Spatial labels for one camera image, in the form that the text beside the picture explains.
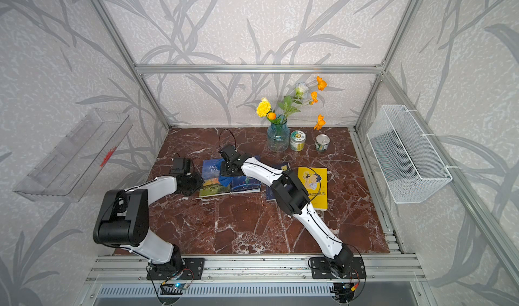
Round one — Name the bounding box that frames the blue cloth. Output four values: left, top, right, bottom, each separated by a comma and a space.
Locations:
218, 176, 233, 186

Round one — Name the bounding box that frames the Little Prince blue book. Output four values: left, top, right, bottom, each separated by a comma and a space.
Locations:
231, 176, 262, 194

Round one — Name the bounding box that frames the Animal Farm book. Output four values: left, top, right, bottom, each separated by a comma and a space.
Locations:
199, 159, 231, 198

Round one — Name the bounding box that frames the dark navy Chinese book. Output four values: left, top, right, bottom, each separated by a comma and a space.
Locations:
266, 161, 290, 201

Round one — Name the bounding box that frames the yellow book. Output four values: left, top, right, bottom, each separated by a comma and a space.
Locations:
297, 167, 328, 211

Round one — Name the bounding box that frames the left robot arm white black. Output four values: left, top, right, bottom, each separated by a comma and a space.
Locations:
93, 158, 204, 272

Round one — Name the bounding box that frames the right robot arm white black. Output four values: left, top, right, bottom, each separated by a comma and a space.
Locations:
219, 144, 354, 278

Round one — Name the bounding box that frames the glass vase teal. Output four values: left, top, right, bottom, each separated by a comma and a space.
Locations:
267, 121, 290, 152

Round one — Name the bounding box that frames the green white tin can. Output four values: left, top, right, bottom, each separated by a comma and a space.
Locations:
290, 130, 307, 152

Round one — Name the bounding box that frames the yellow orange flower bouquet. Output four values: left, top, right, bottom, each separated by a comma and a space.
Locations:
256, 76, 328, 125

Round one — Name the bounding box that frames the open silver tin can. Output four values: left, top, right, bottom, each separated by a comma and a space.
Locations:
315, 134, 331, 153

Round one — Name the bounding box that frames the left circuit board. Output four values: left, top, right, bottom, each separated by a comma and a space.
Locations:
160, 282, 192, 295

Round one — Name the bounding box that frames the clear acrylic shelf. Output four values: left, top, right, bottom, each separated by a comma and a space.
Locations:
14, 108, 132, 203

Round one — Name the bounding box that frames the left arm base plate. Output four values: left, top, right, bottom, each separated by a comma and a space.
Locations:
146, 257, 205, 281

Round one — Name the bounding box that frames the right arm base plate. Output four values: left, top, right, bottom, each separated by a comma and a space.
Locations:
308, 256, 366, 280

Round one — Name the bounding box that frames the white wire basket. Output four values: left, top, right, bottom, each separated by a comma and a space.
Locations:
367, 104, 452, 204

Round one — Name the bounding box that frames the aluminium front rail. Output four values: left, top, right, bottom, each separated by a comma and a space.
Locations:
85, 254, 426, 284

